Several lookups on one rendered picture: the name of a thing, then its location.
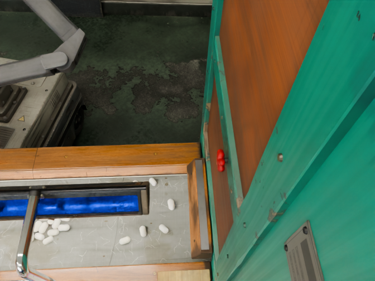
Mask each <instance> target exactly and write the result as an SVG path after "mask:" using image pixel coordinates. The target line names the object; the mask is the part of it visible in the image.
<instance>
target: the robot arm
mask: <svg viewBox="0 0 375 281"><path fill-rule="evenodd" d="M23 1H24V2H25V3H26V4H27V5H28V6H29V7H30V8H31V9H32V10H33V11H34V12H35V13H36V14H37V15H38V16H39V17H40V18H41V19H42V20H43V21H44V22H45V23H46V24H47V25H48V26H49V27H50V28H51V29H52V30H53V32H54V33H55V34H57V35H58V36H59V38H60V39H61V40H62V41H63V42H64V43H62V44H61V45H60V46H59V47H58V48H57V49H56V50H55V51H54V52H52V53H49V54H42V55H38V56H36V57H32V58H29V59H24V60H19V61H14V62H9V63H6V64H1V65H0V87H1V86H6V85H11V84H15V83H20V82H23V81H28V80H32V79H37V78H40V77H48V76H53V75H55V74H57V73H60V72H64V73H70V72H72V71H73V70H74V69H75V67H76V65H77V64H78V62H79V60H80V58H81V55H82V53H83V51H84V49H85V46H86V43H87V42H88V39H87V37H86V35H85V33H84V32H83V31H82V30H81V29H80V28H77V27H76V25H74V24H73V23H72V22H71V21H70V20H69V19H68V18H67V17H66V16H65V15H64V14H63V13H62V12H61V11H60V10H59V8H58V7H57V6H56V5H55V4H54V3H53V2H52V1H51V0H23Z"/></svg>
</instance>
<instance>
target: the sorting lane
mask: <svg viewBox="0 0 375 281"><path fill-rule="evenodd" d="M150 178H154V180H155V181H156V182H157V185H155V186H153V185H152V184H151V183H150V213H149V214H148V215H137V216H109V217H81V218H70V220H69V221H62V220H61V222H60V225H65V224H68V225H69V226H70V229H69V230H68V231H59V234H58V235H55V236H53V237H54V240H53V241H52V242H50V243H48V244H47V245H44V244H43V240H38V239H36V238H35V234H36V233H39V231H38V232H33V233H34V240H33V242H31V247H30V252H29V256H28V264H29V266H30V267H31V268H32V269H53V268H77V267H101V266H114V265H138V264H162V263H186V262H199V261H210V258H208V259H192V258H191V245H190V221H189V194H188V176H187V174H184V175H153V176H122V177H90V178H58V179H42V180H10V181H0V187H6V186H37V185H68V184H84V183H115V182H133V181H134V180H136V181H138V182H144V181H148V182H149V180H150ZM169 199H173V200H174V204H175V208H174V209H173V210H170V209H169V206H168V203H167V202H168V200H169ZM161 224H163V225H165V226H166V227H167V228H168V230H169V231H168V233H166V234H165V233H163V232H162V231H161V230H160V229H159V226H160V225H161ZM22 225H23V220H11V221H0V271H5V270H16V266H15V258H16V252H17V247H18V242H19V239H20V234H21V230H22ZM141 226H145V228H146V232H147V235H146V236H145V237H143V236H141V233H140V227H141ZM52 229H53V228H52V224H49V226H48V228H47V229H46V231H45V232H44V233H43V235H44V236H45V238H48V237H49V236H48V234H47V232H48V231H49V230H52ZM126 236H129V237H130V239H131V241H130V242H129V243H126V244H124V245H121V244H120V243H119V241H120V239H121V238H125V237H126ZM45 238H44V239H45Z"/></svg>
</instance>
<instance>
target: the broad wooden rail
mask: <svg viewBox="0 0 375 281"><path fill-rule="evenodd" d="M194 158H202V152H201V143H200V142H197V143H162V144H126V145H108V146H73V147H38V148H4V149H0V181H10V180H42V179H58V178H90V177H122V176H153V175H184V174H187V165H188V164H189V163H190V162H191V161H192V160H193V159H194Z"/></svg>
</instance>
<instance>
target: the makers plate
mask: <svg viewBox="0 0 375 281"><path fill-rule="evenodd" d="M284 250H285V252H286V257H287V262H288V266H289V271H290V277H291V281H325V280H324V276H323V272H322V269H321V265H320V261H319V257H318V252H317V249H316V245H315V241H314V237H313V232H312V229H311V225H310V221H309V220H307V221H306V222H305V223H304V224H303V225H302V226H301V227H299V228H298V229H297V230H296V231H295V232H294V233H293V234H292V235H291V236H290V237H289V238H288V239H287V240H286V241H285V242H284Z"/></svg>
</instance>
